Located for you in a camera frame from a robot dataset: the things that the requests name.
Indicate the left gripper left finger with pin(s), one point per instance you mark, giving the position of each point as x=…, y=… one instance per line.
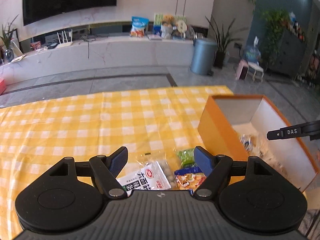
x=103, y=171

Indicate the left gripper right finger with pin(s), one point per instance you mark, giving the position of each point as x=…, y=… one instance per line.
x=218, y=170

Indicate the orange blue chips bag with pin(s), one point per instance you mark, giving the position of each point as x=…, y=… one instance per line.
x=189, y=178

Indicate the beige bread snack bag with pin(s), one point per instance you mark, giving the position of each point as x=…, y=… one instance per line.
x=256, y=145

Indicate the white gluten stick packet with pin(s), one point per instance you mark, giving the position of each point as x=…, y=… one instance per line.
x=134, y=181

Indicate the clear popcorn ball bag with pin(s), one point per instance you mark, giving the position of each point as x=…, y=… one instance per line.
x=162, y=164

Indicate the green pea snack packet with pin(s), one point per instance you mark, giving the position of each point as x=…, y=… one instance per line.
x=186, y=158

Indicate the yellow checkered tablecloth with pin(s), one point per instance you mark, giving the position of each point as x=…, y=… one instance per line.
x=36, y=135

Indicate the white small stool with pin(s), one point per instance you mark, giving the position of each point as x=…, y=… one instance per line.
x=255, y=71

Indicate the pink small heater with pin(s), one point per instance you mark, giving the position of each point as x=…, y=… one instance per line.
x=242, y=70

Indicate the blue water jug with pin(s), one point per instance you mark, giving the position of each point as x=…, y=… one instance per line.
x=252, y=53

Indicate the grey blue trash bin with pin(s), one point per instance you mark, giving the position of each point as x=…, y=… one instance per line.
x=203, y=56

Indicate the hanging green vine plant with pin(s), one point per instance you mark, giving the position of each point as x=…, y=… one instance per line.
x=276, y=21

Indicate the white marble tv console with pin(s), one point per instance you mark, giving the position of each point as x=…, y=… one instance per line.
x=105, y=52

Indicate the potted plant by bin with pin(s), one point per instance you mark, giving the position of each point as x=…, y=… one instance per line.
x=223, y=37

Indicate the pink storage box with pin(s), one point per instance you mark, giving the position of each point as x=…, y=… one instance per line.
x=2, y=86

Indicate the white wifi router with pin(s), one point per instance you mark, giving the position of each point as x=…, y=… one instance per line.
x=65, y=39

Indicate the green plant glass vase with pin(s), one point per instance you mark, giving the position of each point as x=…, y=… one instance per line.
x=6, y=37

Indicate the blue snack bag on console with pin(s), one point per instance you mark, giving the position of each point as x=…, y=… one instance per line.
x=138, y=26

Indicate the brown teddy bear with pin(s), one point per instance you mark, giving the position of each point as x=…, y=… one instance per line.
x=167, y=26

